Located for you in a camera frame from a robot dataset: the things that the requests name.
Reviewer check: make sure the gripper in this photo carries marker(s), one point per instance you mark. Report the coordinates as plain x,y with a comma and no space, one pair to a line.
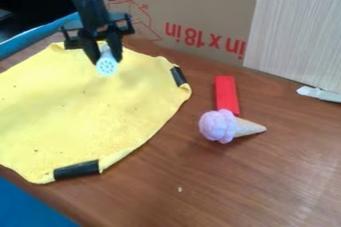
95,28

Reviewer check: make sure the yellow cloth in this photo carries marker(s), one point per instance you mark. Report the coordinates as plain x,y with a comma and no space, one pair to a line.
84,111

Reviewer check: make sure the cardboard box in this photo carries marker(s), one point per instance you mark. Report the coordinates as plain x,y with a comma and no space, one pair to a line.
191,8

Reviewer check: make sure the red block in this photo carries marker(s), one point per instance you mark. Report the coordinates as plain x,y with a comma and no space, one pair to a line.
227,94

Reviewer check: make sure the pink toy ice cream cone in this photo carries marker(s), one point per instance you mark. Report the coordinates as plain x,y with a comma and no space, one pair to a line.
226,126

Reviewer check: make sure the white board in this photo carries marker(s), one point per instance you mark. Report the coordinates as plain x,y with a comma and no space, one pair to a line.
295,28

